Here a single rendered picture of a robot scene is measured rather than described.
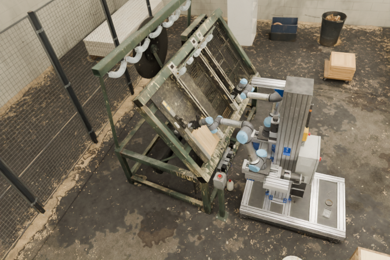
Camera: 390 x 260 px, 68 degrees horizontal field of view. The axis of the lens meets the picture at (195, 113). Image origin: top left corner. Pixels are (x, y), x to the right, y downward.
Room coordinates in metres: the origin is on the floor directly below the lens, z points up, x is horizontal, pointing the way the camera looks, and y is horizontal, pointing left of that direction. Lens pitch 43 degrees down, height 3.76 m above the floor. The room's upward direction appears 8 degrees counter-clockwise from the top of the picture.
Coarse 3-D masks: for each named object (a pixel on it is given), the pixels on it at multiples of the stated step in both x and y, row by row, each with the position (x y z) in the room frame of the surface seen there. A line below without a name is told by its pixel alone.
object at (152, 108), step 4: (212, 32) 3.90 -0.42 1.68; (220, 40) 3.98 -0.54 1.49; (208, 44) 3.67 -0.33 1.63; (228, 52) 3.92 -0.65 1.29; (240, 60) 3.89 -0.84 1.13; (232, 80) 3.47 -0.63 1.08; (152, 104) 2.46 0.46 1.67; (152, 108) 2.41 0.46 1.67; (156, 108) 2.43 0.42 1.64; (152, 112) 2.37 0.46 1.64; (156, 116) 2.37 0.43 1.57; (160, 120) 2.36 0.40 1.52; (164, 124) 2.34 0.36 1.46; (168, 128) 2.33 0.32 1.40; (176, 140) 2.26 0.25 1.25; (180, 144) 2.25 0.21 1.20; (184, 148) 2.23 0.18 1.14; (188, 148) 2.24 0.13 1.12; (188, 152) 2.19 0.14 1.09
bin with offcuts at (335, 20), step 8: (328, 16) 5.92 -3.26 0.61; (336, 16) 5.91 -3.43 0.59; (344, 16) 5.85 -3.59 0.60; (328, 24) 5.68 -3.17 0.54; (336, 24) 5.61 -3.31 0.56; (320, 32) 5.89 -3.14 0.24; (328, 32) 5.67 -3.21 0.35; (336, 32) 5.63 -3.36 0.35; (320, 40) 5.83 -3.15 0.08; (328, 40) 5.66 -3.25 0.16; (336, 40) 5.66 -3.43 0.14
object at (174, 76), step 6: (168, 66) 2.79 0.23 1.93; (174, 66) 2.84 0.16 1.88; (174, 72) 2.78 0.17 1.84; (174, 78) 2.78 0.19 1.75; (180, 78) 2.81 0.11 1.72; (180, 84) 2.75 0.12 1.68; (180, 90) 2.75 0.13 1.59; (186, 90) 2.73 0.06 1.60; (186, 96) 2.72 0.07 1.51; (192, 96) 2.72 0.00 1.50; (192, 102) 2.68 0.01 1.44; (198, 102) 2.70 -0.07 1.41; (198, 108) 2.64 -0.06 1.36; (204, 114) 2.61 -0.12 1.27; (216, 132) 2.53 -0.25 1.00; (222, 132) 2.55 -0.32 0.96; (222, 138) 2.49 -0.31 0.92
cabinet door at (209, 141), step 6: (204, 126) 2.54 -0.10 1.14; (192, 132) 2.37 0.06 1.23; (198, 132) 2.42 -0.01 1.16; (204, 132) 2.47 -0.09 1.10; (210, 132) 2.51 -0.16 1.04; (198, 138) 2.36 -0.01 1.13; (204, 138) 2.40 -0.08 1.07; (210, 138) 2.45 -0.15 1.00; (216, 138) 2.49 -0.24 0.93; (204, 144) 2.34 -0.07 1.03; (210, 144) 2.38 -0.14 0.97; (216, 144) 2.43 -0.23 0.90; (210, 150) 2.31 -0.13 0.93
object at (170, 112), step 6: (162, 102) 2.46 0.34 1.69; (174, 114) 2.42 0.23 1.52; (174, 120) 2.39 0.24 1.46; (180, 126) 2.35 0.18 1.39; (186, 132) 2.32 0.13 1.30; (192, 138) 2.29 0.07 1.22; (198, 144) 2.28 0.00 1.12; (204, 150) 2.25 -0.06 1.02; (204, 156) 2.21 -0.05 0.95; (210, 156) 2.22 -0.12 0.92
